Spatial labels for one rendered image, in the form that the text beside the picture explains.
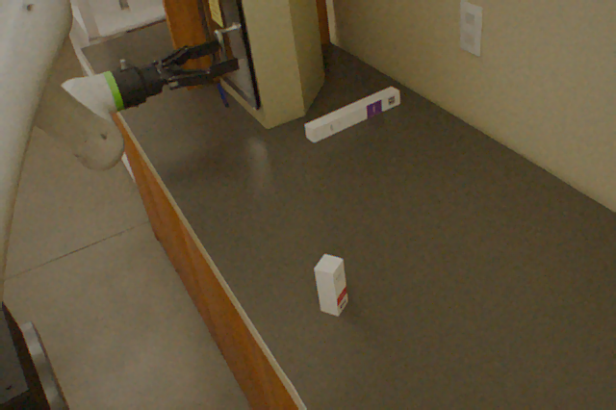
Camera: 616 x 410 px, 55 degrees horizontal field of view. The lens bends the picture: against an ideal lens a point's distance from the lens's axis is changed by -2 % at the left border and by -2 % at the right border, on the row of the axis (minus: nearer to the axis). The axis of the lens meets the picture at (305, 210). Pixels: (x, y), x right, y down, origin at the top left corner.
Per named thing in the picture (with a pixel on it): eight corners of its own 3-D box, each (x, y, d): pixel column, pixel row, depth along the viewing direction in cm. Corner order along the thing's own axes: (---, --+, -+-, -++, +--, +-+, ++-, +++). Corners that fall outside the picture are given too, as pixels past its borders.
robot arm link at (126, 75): (118, 104, 142) (128, 119, 135) (103, 59, 135) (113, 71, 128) (143, 95, 144) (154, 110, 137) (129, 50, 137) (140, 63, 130)
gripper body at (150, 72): (141, 73, 132) (180, 60, 135) (131, 61, 138) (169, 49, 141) (150, 103, 136) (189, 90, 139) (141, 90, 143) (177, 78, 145)
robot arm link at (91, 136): (12, 24, 102) (-39, 61, 102) (31, 68, 97) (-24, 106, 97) (124, 122, 134) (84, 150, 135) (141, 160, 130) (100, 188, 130)
